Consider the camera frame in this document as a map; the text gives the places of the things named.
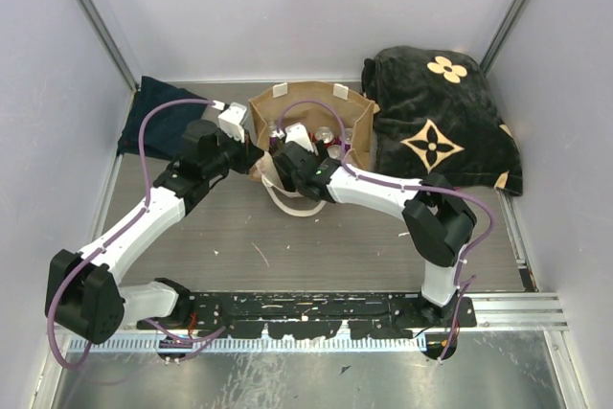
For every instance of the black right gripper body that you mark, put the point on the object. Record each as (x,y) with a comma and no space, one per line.
(321,151)

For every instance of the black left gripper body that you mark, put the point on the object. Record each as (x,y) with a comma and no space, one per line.
(233,155)

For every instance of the tan burlap canvas bag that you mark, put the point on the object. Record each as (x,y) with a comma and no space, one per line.
(313,104)

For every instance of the purple Fanta can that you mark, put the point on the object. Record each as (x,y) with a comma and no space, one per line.
(346,138)
(337,152)

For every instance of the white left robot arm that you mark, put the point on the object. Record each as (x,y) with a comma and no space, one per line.
(83,291)

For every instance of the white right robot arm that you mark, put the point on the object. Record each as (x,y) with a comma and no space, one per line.
(438,220)

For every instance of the dark navy folded cloth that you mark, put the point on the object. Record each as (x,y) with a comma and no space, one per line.
(163,134)

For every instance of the red Coke can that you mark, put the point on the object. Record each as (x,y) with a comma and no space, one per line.
(325,135)

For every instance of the green cap glass bottle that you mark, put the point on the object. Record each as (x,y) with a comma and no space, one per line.
(273,133)

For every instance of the black floral plush blanket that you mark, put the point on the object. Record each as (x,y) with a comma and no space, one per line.
(436,115)

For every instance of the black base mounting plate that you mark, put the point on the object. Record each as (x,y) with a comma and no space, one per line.
(310,315)

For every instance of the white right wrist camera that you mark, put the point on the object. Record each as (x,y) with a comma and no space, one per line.
(298,134)

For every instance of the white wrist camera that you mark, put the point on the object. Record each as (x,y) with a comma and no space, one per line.
(231,119)
(298,134)

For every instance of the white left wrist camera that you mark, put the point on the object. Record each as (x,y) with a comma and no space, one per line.
(231,119)

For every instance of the aluminium frame rail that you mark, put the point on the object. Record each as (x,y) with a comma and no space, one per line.
(103,21)

